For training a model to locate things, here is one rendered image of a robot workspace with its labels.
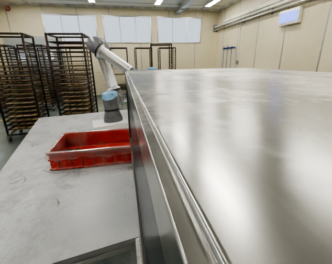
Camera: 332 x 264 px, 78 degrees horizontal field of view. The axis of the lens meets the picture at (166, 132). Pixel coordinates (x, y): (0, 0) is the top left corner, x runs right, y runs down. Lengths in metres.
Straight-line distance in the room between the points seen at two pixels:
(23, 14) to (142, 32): 4.01
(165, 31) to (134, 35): 1.19
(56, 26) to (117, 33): 2.06
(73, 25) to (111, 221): 8.40
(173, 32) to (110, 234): 8.55
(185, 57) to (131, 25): 2.40
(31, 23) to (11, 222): 8.59
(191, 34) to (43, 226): 8.76
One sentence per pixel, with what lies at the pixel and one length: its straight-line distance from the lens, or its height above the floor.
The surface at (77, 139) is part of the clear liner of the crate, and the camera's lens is 1.42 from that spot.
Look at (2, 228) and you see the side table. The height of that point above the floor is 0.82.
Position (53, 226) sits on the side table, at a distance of 0.84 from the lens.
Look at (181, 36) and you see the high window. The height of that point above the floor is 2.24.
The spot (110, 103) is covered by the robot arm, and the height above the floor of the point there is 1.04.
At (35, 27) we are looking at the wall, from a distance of 9.20.
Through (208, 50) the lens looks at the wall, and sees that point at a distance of 9.39.
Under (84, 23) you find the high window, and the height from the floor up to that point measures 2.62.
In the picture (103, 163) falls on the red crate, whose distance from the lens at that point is 1.14.
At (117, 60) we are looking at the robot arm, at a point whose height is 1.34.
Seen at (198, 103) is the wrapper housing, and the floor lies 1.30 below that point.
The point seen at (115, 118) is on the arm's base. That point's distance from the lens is 1.65.
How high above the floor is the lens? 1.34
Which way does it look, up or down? 19 degrees down
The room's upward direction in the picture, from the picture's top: 1 degrees counter-clockwise
